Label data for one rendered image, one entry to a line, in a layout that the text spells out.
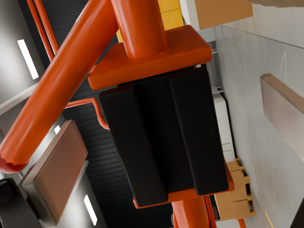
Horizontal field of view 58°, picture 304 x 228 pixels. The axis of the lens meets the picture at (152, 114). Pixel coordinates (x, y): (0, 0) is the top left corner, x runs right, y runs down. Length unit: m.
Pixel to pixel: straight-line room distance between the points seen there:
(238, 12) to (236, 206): 6.38
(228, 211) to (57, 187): 7.78
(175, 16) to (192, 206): 7.26
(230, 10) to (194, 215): 1.79
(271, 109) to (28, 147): 0.16
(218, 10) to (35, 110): 1.77
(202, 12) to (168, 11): 5.53
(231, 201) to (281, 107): 7.56
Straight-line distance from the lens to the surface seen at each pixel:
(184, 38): 0.16
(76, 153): 0.19
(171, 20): 7.41
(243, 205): 7.82
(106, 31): 0.16
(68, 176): 0.18
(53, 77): 0.17
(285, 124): 0.17
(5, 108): 8.47
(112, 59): 0.15
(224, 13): 1.92
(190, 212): 0.19
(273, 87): 0.17
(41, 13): 8.30
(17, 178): 6.36
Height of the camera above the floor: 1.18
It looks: 7 degrees up
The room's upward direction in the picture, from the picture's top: 103 degrees counter-clockwise
